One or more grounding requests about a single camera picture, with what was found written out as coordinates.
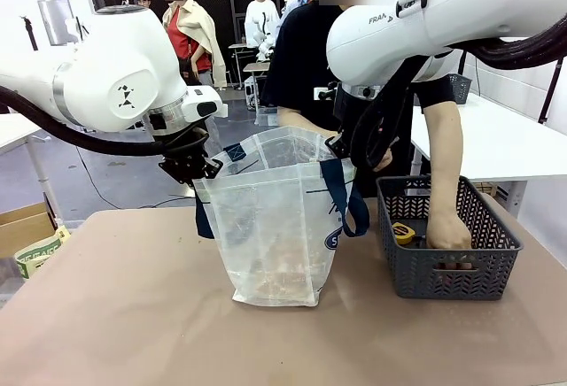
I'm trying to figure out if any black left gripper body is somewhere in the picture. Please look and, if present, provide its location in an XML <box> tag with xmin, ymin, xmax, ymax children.
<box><xmin>150</xmin><ymin>127</ymin><xmax>210</xmax><ymax>171</ymax></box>

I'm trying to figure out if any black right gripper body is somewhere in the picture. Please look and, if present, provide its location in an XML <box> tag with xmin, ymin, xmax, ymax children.
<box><xmin>332</xmin><ymin>86</ymin><xmax>383</xmax><ymax>140</ymax></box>

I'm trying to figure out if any translucent shopping bag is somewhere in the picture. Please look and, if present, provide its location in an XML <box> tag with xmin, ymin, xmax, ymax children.
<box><xmin>192</xmin><ymin>125</ymin><xmax>371</xmax><ymax>308</ymax></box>

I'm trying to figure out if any large grey plastic basket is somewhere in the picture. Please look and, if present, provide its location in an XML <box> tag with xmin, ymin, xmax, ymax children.
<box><xmin>375</xmin><ymin>174</ymin><xmax>524</xmax><ymax>302</ymax></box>

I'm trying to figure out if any person's right forearm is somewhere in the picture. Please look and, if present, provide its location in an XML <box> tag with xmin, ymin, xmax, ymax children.
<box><xmin>276</xmin><ymin>108</ymin><xmax>342</xmax><ymax>139</ymax></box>

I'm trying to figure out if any person's left forearm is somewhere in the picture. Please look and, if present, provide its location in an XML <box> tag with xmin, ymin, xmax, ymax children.
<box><xmin>425</xmin><ymin>106</ymin><xmax>464</xmax><ymax>221</ymax></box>

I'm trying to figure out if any green and white paper bag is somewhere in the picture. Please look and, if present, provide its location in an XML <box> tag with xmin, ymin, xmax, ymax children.
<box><xmin>14</xmin><ymin>225</ymin><xmax>72</xmax><ymax>280</ymax></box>

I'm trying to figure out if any person's left hand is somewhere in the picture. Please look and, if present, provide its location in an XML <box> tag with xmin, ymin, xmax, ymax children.
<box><xmin>423</xmin><ymin>212</ymin><xmax>473</xmax><ymax>252</ymax></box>

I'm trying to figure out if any person in black t-shirt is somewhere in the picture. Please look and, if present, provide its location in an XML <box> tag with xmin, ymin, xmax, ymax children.
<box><xmin>259</xmin><ymin>3</ymin><xmax>457</xmax><ymax>199</ymax></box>

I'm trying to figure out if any clear lidded storage box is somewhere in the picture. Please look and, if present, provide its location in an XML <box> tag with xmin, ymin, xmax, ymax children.
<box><xmin>255</xmin><ymin>105</ymin><xmax>281</xmax><ymax>127</ymax></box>

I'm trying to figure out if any small grey desk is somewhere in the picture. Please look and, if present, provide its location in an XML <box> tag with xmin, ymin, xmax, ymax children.
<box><xmin>243</xmin><ymin>62</ymin><xmax>271</xmax><ymax>90</ymax></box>
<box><xmin>228</xmin><ymin>42</ymin><xmax>259</xmax><ymax>90</ymax></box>

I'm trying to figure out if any yellow tape measure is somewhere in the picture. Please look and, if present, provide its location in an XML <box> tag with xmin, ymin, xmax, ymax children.
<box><xmin>392</xmin><ymin>220</ymin><xmax>417</xmax><ymax>246</ymax></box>

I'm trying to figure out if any mannequin with blue shirt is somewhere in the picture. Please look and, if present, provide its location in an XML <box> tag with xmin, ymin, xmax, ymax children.
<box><xmin>283</xmin><ymin>0</ymin><xmax>314</xmax><ymax>22</ymax></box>

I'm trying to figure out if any mannequin with beige jacket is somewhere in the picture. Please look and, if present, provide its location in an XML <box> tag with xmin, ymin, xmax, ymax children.
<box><xmin>159</xmin><ymin>0</ymin><xmax>228</xmax><ymax>91</ymax></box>

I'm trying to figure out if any mannequin with white sweater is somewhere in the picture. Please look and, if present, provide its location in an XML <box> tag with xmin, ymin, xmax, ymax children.
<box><xmin>244</xmin><ymin>0</ymin><xmax>282</xmax><ymax>60</ymax></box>

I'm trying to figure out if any large white table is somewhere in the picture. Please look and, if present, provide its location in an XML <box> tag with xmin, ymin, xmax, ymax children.
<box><xmin>409</xmin><ymin>91</ymin><xmax>567</xmax><ymax>219</ymax></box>

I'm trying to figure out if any brown cardboard box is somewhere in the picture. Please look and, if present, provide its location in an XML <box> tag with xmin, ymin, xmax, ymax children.
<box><xmin>480</xmin><ymin>181</ymin><xmax>510</xmax><ymax>205</ymax></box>
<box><xmin>0</xmin><ymin>203</ymin><xmax>58</xmax><ymax>259</ymax></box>

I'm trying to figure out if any white table with round leg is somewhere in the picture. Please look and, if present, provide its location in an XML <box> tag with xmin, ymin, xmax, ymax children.
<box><xmin>0</xmin><ymin>113</ymin><xmax>58</xmax><ymax>223</ymax></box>

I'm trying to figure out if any framed whiteboard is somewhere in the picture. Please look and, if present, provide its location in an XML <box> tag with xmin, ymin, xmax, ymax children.
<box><xmin>37</xmin><ymin>0</ymin><xmax>76</xmax><ymax>46</ymax></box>

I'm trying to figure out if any black tripod stand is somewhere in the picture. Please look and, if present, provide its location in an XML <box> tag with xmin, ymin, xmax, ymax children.
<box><xmin>19</xmin><ymin>14</ymin><xmax>40</xmax><ymax>52</ymax></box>
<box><xmin>538</xmin><ymin>60</ymin><xmax>562</xmax><ymax>125</ymax></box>

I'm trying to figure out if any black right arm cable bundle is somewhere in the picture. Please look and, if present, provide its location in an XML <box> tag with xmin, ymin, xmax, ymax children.
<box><xmin>353</xmin><ymin>20</ymin><xmax>567</xmax><ymax>173</ymax></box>

